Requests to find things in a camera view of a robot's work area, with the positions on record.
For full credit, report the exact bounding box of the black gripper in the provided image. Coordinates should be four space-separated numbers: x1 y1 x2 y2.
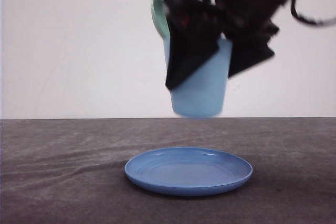
164 0 287 91

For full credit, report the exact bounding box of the light blue plastic cup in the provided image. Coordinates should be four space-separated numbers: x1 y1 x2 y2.
169 38 233 118

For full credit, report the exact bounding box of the mint green plastic spoon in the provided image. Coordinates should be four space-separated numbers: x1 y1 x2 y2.
151 0 170 39

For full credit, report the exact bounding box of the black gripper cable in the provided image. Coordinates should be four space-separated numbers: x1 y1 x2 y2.
288 0 336 28

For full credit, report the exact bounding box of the blue plastic plate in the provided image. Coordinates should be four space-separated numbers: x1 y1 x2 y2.
124 147 253 197

